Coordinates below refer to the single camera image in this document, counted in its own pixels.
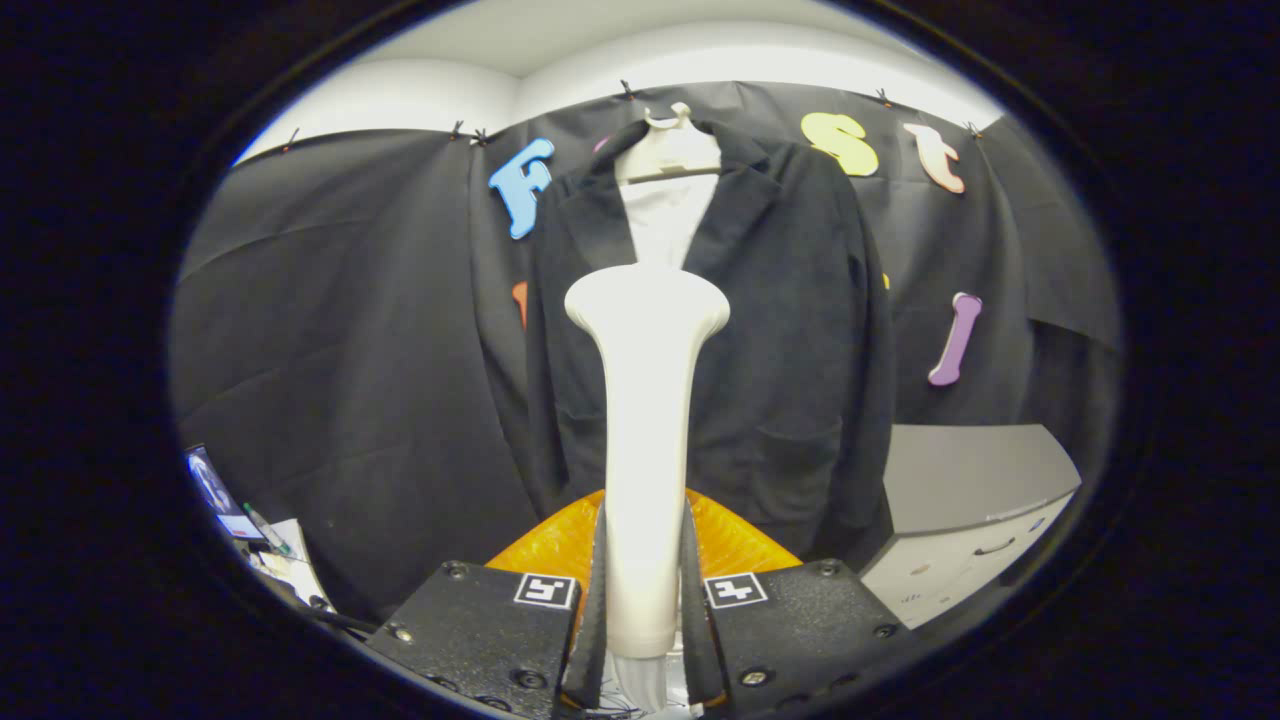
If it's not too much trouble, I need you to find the black suit jacket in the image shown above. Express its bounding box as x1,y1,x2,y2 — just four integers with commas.
525,118,896,571

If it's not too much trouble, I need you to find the white shirt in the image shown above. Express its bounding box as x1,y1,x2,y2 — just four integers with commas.
618,172,721,273

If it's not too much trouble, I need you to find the grey cabinet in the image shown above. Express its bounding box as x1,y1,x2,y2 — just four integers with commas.
858,424,1083,631

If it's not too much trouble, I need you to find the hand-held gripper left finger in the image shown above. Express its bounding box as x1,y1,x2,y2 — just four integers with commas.
362,488,609,720

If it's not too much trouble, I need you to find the green marker pen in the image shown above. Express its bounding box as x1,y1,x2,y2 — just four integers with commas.
242,502,293,557

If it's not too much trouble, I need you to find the black backdrop cloth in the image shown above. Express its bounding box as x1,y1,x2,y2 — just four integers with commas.
168,80,1121,626

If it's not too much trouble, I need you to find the thick black cable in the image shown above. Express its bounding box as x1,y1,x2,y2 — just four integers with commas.
290,595,383,636

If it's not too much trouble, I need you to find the white plastic box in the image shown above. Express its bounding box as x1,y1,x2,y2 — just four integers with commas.
250,518,336,611

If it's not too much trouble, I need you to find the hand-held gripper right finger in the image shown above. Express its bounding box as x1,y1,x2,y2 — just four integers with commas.
682,488,911,720

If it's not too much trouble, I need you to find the white clothes hanger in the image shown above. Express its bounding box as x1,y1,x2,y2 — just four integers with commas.
613,102,723,186

